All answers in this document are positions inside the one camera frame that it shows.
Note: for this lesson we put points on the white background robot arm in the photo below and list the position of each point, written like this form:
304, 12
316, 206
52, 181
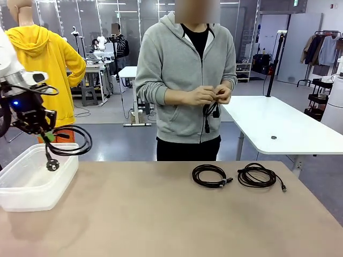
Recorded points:
101, 44

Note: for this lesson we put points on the yellow hoodie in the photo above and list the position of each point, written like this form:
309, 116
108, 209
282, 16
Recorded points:
59, 59

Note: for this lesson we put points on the black pole with white top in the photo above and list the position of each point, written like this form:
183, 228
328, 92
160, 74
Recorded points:
273, 75

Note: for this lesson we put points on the black luggage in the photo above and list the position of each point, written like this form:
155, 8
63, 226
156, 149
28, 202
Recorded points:
261, 64

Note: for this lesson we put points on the person's left hand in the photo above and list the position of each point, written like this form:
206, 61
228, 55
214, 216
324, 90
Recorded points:
225, 96

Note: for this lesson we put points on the person's right hand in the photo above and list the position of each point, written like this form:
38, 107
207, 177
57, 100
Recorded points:
201, 96

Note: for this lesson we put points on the grey step stool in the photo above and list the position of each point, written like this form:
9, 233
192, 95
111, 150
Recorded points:
89, 96

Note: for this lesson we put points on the translucent plastic storage box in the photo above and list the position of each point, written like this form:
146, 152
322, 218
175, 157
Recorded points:
32, 198

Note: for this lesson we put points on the white background desk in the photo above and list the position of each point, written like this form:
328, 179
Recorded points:
128, 72

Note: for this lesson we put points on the black stand with white head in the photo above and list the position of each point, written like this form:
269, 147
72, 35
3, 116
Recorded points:
75, 32

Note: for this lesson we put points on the clothes rack with garments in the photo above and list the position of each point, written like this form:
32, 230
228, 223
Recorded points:
325, 51

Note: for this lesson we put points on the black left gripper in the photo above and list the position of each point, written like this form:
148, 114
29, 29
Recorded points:
25, 104

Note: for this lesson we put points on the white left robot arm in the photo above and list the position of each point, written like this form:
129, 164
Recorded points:
10, 59

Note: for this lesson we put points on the person's left forearm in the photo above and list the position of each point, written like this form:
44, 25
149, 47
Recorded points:
227, 84

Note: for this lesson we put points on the background person striped sweater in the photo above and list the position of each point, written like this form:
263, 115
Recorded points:
120, 45

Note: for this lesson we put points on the white side table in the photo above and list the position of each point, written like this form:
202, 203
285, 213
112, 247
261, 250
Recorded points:
268, 120

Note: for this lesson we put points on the person in grey hoodie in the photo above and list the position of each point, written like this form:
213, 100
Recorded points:
171, 67

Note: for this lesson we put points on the black utility cart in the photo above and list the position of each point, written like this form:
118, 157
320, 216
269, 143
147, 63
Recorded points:
319, 99

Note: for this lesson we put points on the person's right forearm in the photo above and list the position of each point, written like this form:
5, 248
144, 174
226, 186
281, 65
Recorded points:
177, 96

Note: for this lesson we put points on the grey background workbench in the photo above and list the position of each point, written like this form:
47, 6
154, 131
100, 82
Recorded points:
93, 67

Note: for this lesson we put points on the white cylindrical machine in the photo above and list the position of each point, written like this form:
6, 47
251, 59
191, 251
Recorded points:
335, 107

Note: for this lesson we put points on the wooden shoe rack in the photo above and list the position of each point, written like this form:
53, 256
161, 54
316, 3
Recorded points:
244, 72

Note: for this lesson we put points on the orange shorts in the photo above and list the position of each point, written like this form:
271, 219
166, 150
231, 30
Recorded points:
68, 137

